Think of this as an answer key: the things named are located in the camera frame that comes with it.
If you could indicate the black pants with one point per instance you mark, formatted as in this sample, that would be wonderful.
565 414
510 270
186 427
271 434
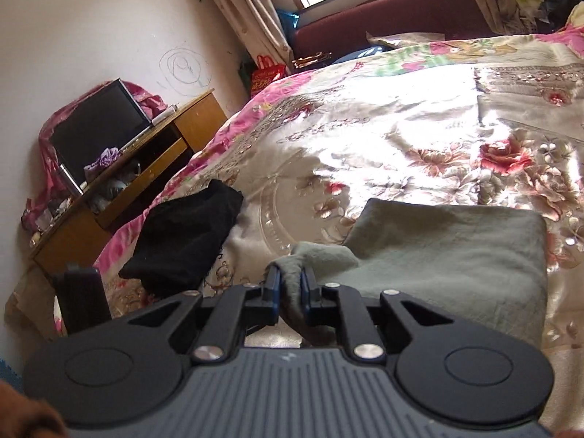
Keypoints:
187 232

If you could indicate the pale floral cloth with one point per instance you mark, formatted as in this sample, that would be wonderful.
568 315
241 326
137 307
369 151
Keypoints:
529 13

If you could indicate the wooden desk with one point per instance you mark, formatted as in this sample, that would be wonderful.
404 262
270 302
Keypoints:
196 123

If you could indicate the white remote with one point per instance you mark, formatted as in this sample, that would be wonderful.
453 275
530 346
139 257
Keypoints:
165 115

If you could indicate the blue plastic bag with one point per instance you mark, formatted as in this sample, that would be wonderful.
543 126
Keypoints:
287 20

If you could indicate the dark clothes pile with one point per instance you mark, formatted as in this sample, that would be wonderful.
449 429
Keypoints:
559 7

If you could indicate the maroon padded headboard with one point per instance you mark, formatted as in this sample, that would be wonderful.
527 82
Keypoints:
388 13

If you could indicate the pink floral cloth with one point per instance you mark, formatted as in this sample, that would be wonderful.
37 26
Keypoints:
146 100

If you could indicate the brown gold-trimmed bag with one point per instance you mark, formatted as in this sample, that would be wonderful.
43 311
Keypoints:
310 61

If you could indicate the red bag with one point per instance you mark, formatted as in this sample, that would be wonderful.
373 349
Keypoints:
269 75

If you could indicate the purple cloth flower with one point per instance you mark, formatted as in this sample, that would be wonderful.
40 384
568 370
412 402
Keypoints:
104 160

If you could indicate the black flat screen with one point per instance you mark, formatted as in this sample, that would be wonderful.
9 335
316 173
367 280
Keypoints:
100 130

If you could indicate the blue patterned cloth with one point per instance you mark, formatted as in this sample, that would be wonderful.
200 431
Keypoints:
360 54

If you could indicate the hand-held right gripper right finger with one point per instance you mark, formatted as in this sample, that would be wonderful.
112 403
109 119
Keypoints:
304 293

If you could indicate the floral pillow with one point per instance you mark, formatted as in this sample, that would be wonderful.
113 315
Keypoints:
406 39

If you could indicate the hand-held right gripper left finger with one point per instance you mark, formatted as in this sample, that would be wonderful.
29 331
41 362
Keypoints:
273 292

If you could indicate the floral satin bedspread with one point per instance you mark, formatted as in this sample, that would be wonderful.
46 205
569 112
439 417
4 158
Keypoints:
410 114

